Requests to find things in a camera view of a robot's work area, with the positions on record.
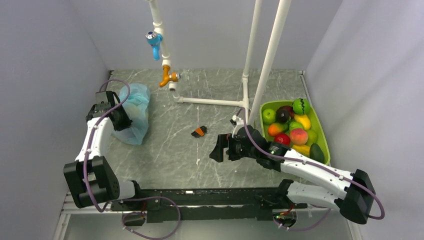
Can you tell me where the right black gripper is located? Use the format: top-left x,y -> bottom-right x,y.
209,133 -> 258,162

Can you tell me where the light blue plastic bag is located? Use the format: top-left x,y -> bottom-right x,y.
112,83 -> 151,145

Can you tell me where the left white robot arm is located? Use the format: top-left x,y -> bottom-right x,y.
63,91 -> 144,210

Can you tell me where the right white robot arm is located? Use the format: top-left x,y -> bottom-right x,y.
209,125 -> 376,225

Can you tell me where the fake mango orange green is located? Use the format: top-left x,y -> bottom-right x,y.
267,122 -> 289,137

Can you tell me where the fake green apple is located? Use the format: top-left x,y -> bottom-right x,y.
261,108 -> 276,125

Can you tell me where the fake red pomegranate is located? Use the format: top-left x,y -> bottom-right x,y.
273,132 -> 291,147

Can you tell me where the fake dark purple fruit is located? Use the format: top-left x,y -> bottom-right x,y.
275,105 -> 294,124

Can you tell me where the fake lime green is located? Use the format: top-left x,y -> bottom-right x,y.
288,121 -> 304,132

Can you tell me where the fake peach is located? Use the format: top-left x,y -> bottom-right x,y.
289,128 -> 309,146

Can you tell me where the fake yellow banana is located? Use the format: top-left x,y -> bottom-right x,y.
292,144 -> 311,157

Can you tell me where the fake yellow lemon in basket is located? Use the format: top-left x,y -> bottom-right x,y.
294,114 -> 312,131

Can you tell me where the fake watermelon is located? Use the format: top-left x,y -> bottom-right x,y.
291,98 -> 311,115

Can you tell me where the fake pale green pear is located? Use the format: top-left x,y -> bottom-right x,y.
306,129 -> 318,146

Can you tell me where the fake avocado dark green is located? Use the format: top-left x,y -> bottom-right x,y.
309,143 -> 326,164

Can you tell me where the black orange clip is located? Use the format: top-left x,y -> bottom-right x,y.
191,125 -> 208,138

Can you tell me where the orange plastic tap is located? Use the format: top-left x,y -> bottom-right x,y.
159,65 -> 181,88

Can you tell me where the green plastic basket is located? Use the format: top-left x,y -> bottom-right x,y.
259,100 -> 330,165

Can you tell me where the blue plastic tap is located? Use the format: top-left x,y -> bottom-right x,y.
145,31 -> 163,61

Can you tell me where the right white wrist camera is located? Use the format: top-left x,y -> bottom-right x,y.
230,114 -> 244,138

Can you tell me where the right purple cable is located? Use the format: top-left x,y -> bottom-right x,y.
235,107 -> 386,232

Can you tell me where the purple cable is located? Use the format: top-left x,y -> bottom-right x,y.
235,107 -> 386,232
82,78 -> 182,240

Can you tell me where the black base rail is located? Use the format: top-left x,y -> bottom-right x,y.
110,187 -> 307,223

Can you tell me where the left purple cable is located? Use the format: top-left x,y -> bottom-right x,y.
82,78 -> 182,240

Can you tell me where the white PVC pipe frame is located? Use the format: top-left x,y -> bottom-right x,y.
148,0 -> 292,124

